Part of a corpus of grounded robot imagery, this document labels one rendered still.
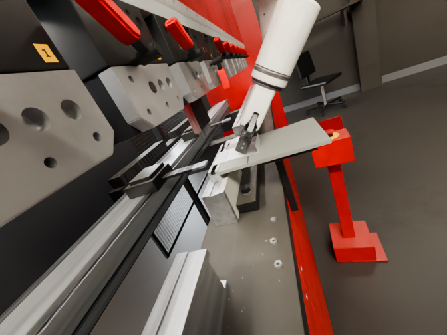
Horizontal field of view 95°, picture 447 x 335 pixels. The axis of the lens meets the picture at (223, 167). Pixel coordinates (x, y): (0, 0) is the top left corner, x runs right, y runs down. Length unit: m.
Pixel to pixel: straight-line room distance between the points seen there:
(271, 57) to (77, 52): 0.33
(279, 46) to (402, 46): 4.35
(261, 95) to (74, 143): 0.37
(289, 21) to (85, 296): 0.65
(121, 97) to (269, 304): 0.36
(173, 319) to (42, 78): 0.28
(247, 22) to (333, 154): 1.98
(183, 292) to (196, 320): 0.04
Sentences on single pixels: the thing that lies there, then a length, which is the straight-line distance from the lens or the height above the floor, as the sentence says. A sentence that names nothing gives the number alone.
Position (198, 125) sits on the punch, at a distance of 0.52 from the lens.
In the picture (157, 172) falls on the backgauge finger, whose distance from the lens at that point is 0.67.
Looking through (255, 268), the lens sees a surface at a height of 0.87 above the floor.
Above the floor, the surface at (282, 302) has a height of 0.87.
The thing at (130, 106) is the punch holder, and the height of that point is 1.21.
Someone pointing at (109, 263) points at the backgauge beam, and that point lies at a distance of 0.56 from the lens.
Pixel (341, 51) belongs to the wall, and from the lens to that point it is 4.61.
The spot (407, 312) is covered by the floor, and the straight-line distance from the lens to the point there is 1.38.
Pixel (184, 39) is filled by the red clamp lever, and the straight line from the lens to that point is 0.46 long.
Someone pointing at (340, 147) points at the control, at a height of 0.74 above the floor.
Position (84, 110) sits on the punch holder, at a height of 1.22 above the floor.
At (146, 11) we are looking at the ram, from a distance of 0.46.
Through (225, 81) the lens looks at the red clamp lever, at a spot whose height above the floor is 1.18.
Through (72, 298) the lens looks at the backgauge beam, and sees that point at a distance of 0.52.
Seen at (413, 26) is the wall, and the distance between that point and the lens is 4.79.
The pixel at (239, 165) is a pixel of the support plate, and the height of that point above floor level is 1.00.
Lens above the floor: 1.20
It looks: 22 degrees down
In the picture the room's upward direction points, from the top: 25 degrees counter-clockwise
